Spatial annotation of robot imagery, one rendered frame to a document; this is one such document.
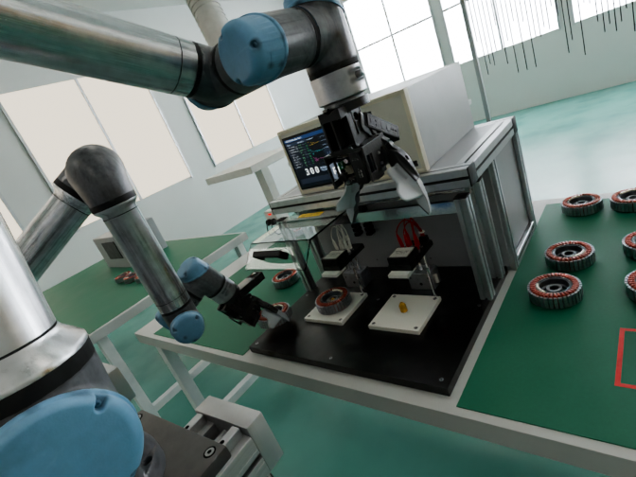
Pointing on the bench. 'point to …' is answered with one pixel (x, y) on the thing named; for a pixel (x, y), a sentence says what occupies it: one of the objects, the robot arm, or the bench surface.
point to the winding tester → (411, 118)
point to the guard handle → (270, 255)
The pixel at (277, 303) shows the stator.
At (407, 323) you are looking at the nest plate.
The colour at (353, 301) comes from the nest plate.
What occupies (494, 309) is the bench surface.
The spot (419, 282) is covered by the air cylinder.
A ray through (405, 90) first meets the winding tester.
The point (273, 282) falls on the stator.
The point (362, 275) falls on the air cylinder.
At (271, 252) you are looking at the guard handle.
